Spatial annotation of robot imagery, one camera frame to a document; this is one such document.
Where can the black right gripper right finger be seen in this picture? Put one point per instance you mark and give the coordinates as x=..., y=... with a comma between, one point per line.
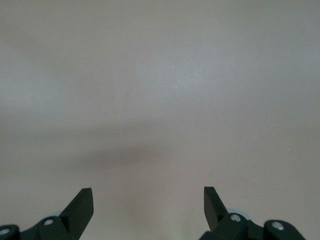
x=220, y=222

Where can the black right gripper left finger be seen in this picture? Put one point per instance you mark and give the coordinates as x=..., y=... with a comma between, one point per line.
x=75, y=220

